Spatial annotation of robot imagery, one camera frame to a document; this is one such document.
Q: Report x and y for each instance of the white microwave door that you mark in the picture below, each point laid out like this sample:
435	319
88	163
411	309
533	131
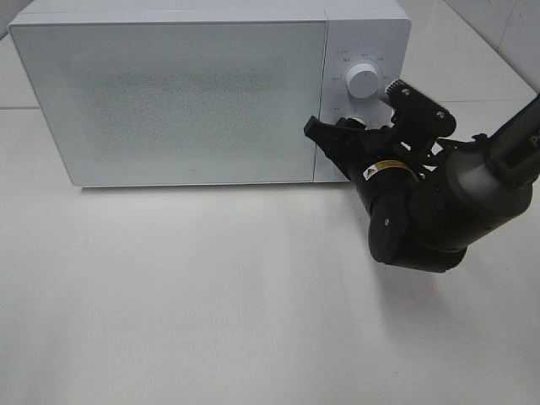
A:
176	104

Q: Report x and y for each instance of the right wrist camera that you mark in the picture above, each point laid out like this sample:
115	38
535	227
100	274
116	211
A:
418	121

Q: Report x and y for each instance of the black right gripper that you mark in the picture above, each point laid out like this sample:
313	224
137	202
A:
373	173

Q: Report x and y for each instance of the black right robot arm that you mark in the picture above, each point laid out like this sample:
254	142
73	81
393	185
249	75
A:
428	196

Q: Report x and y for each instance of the upper white power knob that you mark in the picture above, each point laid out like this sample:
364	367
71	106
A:
363	80

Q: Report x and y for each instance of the white timer knob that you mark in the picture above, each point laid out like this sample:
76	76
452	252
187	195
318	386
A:
355	123

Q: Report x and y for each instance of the white microwave oven body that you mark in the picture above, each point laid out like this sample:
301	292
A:
356	31

